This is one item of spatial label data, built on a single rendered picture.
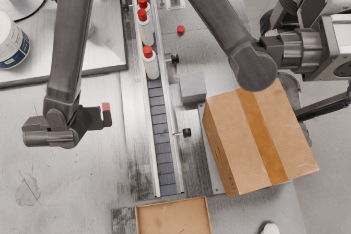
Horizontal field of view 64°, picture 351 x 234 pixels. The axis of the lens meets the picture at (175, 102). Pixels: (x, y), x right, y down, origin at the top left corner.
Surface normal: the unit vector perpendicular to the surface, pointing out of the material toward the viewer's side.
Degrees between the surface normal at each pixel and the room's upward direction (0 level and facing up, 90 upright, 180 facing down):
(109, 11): 0
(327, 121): 0
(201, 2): 52
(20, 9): 0
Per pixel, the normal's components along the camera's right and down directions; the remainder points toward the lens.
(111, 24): -0.04, -0.33
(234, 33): -0.07, 0.36
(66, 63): 0.04, 0.53
